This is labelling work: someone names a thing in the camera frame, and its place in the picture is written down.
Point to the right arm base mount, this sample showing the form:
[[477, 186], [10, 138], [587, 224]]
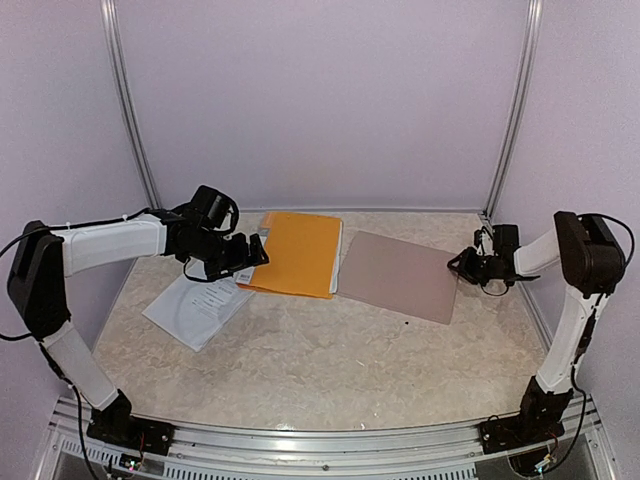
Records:
[[502, 434]]

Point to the orange file folder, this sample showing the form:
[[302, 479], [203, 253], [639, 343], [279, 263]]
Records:
[[304, 252]]

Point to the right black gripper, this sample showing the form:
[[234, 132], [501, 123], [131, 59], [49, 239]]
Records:
[[467, 259]]

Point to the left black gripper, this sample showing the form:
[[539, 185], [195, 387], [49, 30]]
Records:
[[241, 258]]

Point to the right aluminium frame post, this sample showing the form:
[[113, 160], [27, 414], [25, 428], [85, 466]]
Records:
[[517, 107]]

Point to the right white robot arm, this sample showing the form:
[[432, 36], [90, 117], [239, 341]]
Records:
[[592, 263]]

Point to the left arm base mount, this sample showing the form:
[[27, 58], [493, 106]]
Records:
[[133, 433]]

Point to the front aluminium rail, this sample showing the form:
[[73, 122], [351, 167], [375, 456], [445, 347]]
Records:
[[445, 451]]

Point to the remaining white paper stack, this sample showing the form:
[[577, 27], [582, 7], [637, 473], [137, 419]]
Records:
[[193, 313]]

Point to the translucent grey plastic sheet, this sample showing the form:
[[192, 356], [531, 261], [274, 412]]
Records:
[[399, 276]]

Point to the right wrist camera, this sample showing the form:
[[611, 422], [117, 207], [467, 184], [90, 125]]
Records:
[[483, 242]]

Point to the aluminium frame post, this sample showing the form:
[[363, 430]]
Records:
[[110, 22], [517, 107]]

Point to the left aluminium frame post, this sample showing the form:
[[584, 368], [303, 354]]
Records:
[[110, 22]]

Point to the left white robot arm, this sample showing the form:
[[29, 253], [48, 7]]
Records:
[[50, 259]]

